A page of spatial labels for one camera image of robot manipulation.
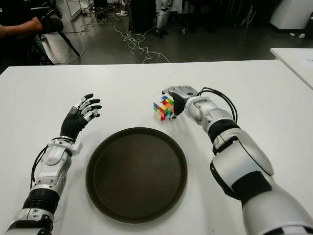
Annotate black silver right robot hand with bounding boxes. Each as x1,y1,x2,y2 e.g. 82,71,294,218
161,85,199,121

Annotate white machine housing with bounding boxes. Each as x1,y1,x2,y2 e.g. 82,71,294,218
268,0,313,34

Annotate grey folded metal stand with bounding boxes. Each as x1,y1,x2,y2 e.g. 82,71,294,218
241,4,254,28

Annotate dark brown round plate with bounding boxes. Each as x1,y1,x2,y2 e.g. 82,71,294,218
85,127,188,224

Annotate tangled white floor cable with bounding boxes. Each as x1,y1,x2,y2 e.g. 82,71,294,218
113,12,171,64

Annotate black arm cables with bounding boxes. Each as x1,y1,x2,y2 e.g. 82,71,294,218
197,87,238,122
30,144,49,189

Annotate black wheeled stand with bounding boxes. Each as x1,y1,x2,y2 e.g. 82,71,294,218
175,0,217,35

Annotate black chair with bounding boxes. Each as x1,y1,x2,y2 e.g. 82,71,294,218
34,3,81,66

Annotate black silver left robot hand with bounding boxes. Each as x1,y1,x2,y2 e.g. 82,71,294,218
60,93,102,142

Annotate white humanoid robot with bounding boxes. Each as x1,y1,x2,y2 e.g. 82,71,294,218
155,0,170,39

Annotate black cabinet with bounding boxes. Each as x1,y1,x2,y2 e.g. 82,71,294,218
131,0,157,33

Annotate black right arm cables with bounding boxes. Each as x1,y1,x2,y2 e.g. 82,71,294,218
197,87,238,122

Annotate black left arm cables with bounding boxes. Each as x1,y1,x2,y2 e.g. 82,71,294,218
30,144,49,189

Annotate white board panel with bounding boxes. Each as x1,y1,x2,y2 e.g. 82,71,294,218
66,0,83,22

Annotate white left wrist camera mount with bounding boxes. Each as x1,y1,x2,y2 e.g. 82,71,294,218
72,141,83,155

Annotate seated person in black shirt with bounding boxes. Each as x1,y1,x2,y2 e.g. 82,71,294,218
0,0,44,67

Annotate multicolour Rubik's cube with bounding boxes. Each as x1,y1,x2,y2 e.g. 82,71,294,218
153,95,175,122

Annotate white side table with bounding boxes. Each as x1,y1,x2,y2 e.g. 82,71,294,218
269,47,313,90

